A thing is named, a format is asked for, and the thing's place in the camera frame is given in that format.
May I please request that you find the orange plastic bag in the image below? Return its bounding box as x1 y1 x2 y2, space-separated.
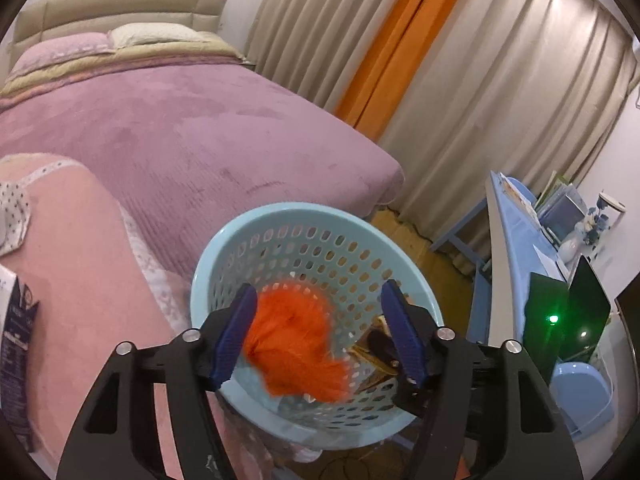
243 281 349 403

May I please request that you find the white dotted pillow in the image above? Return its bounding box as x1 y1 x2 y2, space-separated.
108 23 205 49

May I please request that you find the blue printed package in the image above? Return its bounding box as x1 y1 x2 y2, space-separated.
1 266 39 453

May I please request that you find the blue plastic stool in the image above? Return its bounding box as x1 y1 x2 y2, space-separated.
549 362 614 442

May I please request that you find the orange curtain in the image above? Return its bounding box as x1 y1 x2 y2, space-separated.
334 0 458 142

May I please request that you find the pink elephant blanket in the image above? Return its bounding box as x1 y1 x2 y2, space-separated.
1 154 191 466

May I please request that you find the light blue desk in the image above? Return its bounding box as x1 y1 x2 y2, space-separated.
431 172 570 346

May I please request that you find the white heart pattern paper bag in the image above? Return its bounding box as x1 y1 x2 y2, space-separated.
0 181 30 256

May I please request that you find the beige curtain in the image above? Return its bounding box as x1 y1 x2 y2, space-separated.
245 0 639 238

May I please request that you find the brown paper bag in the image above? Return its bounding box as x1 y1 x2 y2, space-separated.
348 315 401 376

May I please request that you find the purple pillow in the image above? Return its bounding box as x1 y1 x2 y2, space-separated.
9 32 116 80

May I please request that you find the purple bed with headboard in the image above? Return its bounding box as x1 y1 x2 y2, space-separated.
1 0 404 278

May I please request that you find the light blue laundry basket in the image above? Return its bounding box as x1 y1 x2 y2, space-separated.
190 203 444 451

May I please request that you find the folded beige quilt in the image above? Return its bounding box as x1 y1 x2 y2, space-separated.
1 34 245 112

